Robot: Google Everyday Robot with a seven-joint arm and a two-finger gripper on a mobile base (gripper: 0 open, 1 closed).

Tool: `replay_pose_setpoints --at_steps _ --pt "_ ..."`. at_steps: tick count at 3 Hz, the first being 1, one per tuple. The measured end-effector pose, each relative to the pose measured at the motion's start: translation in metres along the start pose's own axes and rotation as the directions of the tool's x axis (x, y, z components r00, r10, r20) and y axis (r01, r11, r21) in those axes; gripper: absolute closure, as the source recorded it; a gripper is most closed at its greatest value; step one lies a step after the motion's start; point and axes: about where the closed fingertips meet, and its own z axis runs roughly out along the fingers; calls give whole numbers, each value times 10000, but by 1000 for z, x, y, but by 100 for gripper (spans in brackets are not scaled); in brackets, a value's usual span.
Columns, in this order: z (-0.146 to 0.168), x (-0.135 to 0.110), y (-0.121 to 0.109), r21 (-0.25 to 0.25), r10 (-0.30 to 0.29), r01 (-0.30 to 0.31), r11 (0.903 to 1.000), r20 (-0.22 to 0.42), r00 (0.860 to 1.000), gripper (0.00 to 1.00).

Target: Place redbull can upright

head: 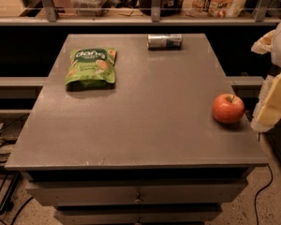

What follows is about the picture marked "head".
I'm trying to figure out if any red apple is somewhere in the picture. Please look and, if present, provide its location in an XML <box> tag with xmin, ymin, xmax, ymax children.
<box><xmin>213</xmin><ymin>94</ymin><xmax>244</xmax><ymax>124</ymax></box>

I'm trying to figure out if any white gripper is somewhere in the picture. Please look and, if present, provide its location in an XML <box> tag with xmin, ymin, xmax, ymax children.
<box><xmin>251</xmin><ymin>22</ymin><xmax>281</xmax><ymax>132</ymax></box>

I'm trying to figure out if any grey metal shelf rail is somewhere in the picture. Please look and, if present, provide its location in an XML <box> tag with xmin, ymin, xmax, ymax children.
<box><xmin>0</xmin><ymin>0</ymin><xmax>281</xmax><ymax>26</ymax></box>

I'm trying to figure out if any clear plastic container on shelf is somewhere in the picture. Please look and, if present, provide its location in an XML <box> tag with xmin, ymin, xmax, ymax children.
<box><xmin>70</xmin><ymin>0</ymin><xmax>107</xmax><ymax>16</ymax></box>

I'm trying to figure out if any black cables left floor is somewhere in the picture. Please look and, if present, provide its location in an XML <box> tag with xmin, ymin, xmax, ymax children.
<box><xmin>0</xmin><ymin>114</ymin><xmax>34</xmax><ymax>225</ymax></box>

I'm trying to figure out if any black cable right floor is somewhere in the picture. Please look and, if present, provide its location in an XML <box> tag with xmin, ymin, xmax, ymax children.
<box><xmin>253</xmin><ymin>164</ymin><xmax>274</xmax><ymax>225</ymax></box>

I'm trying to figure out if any colourful snack bag on shelf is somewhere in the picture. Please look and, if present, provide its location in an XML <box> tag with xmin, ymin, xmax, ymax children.
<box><xmin>186</xmin><ymin>0</ymin><xmax>246</xmax><ymax>18</ymax></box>

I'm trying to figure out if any silver blue redbull can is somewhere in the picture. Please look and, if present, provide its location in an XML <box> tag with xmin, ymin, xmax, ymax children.
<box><xmin>147</xmin><ymin>34</ymin><xmax>183</xmax><ymax>50</ymax></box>

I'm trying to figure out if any green snack chip bag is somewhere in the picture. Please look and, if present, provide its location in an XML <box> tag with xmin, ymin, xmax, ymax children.
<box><xmin>65</xmin><ymin>48</ymin><xmax>117</xmax><ymax>89</ymax></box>

